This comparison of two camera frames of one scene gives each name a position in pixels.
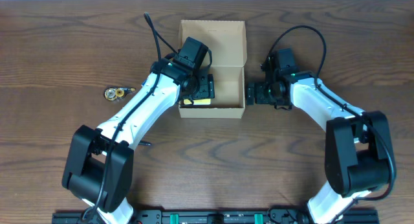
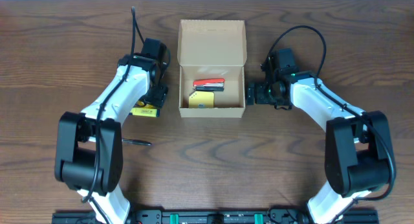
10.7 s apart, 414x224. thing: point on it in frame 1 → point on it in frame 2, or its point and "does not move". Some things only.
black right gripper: x=251 y=94 does not move
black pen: x=143 y=142 does not move
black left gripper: x=207 y=87 → x=156 y=99
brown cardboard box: x=226 y=43 does not move
